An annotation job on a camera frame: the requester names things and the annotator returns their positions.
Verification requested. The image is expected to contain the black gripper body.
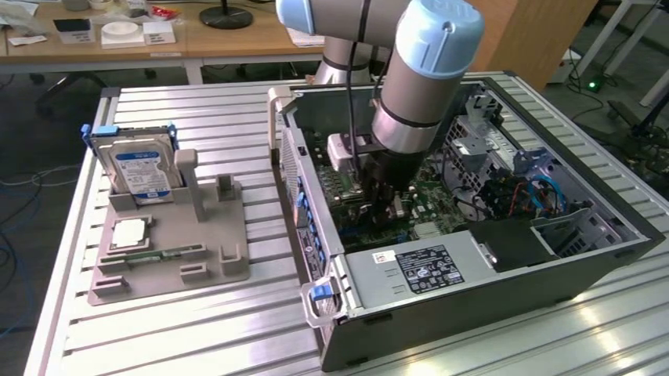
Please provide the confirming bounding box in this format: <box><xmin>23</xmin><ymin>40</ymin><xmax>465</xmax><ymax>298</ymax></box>
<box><xmin>364</xmin><ymin>148</ymin><xmax>422</xmax><ymax>197</ymax></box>

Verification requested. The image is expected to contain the green graphics card black fan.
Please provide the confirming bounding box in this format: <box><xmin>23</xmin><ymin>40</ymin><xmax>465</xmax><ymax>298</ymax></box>
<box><xmin>334</xmin><ymin>193</ymin><xmax>414</xmax><ymax>232</ymax></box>

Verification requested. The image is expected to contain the green motherboard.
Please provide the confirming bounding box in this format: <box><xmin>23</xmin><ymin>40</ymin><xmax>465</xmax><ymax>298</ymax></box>
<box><xmin>302</xmin><ymin>128</ymin><xmax>472</xmax><ymax>254</ymax></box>

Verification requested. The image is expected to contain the metal drive cage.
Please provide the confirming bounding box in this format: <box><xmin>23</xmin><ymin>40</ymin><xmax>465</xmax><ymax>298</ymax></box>
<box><xmin>441</xmin><ymin>84</ymin><xmax>524</xmax><ymax>189</ymax></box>

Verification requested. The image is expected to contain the black connector block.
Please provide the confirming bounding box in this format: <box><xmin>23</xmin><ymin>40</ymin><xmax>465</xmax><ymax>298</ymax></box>
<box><xmin>478</xmin><ymin>179</ymin><xmax>517</xmax><ymax>219</ymax></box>

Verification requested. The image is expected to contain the black power supply label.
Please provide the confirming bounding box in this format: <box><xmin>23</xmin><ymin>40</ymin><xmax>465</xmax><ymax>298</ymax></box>
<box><xmin>397</xmin><ymin>244</ymin><xmax>466</xmax><ymax>295</ymax></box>

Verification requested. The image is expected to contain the grey power supply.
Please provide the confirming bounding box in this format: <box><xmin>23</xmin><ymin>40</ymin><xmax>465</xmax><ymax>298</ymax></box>
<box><xmin>342</xmin><ymin>230</ymin><xmax>496</xmax><ymax>310</ymax></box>

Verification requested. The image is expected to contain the white paper stack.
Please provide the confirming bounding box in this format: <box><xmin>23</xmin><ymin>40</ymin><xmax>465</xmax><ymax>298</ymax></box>
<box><xmin>289</xmin><ymin>31</ymin><xmax>327</xmax><ymax>48</ymax></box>

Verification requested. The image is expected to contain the grey disk bay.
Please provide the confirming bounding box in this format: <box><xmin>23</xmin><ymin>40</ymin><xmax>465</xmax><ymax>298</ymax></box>
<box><xmin>530</xmin><ymin>207</ymin><xmax>628</xmax><ymax>262</ymax></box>

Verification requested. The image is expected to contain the black open PC case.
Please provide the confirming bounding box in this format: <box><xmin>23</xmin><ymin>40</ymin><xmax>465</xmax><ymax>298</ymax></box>
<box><xmin>267</xmin><ymin>75</ymin><xmax>668</xmax><ymax>373</ymax></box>

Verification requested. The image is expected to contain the wooden cabinet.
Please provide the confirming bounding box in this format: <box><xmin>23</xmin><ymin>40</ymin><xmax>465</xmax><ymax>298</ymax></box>
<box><xmin>462</xmin><ymin>0</ymin><xmax>600</xmax><ymax>92</ymax></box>

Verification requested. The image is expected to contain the wooden desk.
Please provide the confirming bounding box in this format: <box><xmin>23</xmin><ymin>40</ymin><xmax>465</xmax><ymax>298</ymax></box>
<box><xmin>0</xmin><ymin>0</ymin><xmax>329</xmax><ymax>85</ymax></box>

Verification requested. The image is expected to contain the grey plastic parts rack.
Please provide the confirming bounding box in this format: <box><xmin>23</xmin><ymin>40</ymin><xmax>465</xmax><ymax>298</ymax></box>
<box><xmin>87</xmin><ymin>147</ymin><xmax>253</xmax><ymax>307</ymax></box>

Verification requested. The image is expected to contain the hard disk in blue caddy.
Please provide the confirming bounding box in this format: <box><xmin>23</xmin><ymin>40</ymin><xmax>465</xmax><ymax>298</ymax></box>
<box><xmin>80</xmin><ymin>123</ymin><xmax>182</xmax><ymax>207</ymax></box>

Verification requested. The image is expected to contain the black floor stand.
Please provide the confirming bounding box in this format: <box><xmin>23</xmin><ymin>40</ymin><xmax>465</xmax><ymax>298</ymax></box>
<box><xmin>608</xmin><ymin>99</ymin><xmax>669</xmax><ymax>157</ymax></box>

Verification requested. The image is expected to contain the green RAM stick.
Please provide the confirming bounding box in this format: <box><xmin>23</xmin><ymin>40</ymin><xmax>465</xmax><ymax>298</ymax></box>
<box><xmin>123</xmin><ymin>245</ymin><xmax>205</xmax><ymax>264</ymax></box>

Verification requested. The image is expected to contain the black round lamp base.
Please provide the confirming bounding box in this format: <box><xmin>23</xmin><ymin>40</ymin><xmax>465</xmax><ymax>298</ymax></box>
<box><xmin>199</xmin><ymin>0</ymin><xmax>255</xmax><ymax>29</ymax></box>

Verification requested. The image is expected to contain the silver CPU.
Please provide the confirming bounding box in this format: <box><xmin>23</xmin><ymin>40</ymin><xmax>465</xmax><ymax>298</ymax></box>
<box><xmin>112</xmin><ymin>220</ymin><xmax>149</xmax><ymax>248</ymax></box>

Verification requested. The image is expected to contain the plain white box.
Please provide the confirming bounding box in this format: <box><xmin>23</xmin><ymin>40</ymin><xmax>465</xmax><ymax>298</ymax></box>
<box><xmin>142</xmin><ymin>21</ymin><xmax>177</xmax><ymax>46</ymax></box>

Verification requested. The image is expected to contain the white box with round dish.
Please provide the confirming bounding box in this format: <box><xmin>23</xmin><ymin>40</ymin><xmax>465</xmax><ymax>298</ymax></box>
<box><xmin>99</xmin><ymin>22</ymin><xmax>147</xmax><ymax>50</ymax></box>

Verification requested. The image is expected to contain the black chair base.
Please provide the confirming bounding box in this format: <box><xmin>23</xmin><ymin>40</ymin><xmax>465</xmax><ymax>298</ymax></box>
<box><xmin>28</xmin><ymin>70</ymin><xmax>108</xmax><ymax>115</ymax></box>

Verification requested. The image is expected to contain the white box with black lid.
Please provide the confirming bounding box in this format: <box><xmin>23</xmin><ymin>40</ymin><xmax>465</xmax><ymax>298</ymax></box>
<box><xmin>52</xmin><ymin>18</ymin><xmax>96</xmax><ymax>45</ymax></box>

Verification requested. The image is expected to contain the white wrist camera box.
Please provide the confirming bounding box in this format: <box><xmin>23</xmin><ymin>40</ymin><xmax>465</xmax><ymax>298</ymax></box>
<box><xmin>327</xmin><ymin>132</ymin><xmax>373</xmax><ymax>172</ymax></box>

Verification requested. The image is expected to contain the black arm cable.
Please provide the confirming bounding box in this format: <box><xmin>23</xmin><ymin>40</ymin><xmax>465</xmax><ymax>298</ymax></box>
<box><xmin>345</xmin><ymin>0</ymin><xmax>374</xmax><ymax>175</ymax></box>

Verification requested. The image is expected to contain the red wire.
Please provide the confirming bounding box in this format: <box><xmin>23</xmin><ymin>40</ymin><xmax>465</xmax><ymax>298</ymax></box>
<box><xmin>513</xmin><ymin>182</ymin><xmax>530</xmax><ymax>212</ymax></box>

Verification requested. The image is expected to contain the black plastic duct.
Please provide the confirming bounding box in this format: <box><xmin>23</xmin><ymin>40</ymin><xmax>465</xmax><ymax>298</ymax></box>
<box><xmin>468</xmin><ymin>217</ymin><xmax>558</xmax><ymax>273</ymax></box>

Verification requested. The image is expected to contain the blue wire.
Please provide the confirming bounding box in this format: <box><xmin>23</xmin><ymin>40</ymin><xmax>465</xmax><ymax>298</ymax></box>
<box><xmin>528</xmin><ymin>175</ymin><xmax>569</xmax><ymax>215</ymax></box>

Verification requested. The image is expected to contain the white desk frame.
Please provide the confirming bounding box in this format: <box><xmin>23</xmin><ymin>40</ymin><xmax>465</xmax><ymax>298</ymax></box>
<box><xmin>574</xmin><ymin>0</ymin><xmax>669</xmax><ymax>107</ymax></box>

